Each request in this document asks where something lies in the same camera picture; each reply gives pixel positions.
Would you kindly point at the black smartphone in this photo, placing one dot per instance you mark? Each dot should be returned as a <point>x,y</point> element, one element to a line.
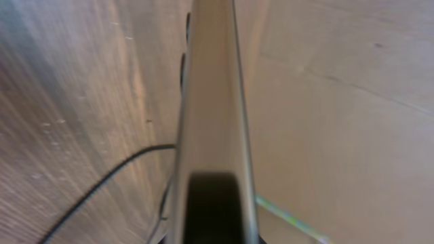
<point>213,187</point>

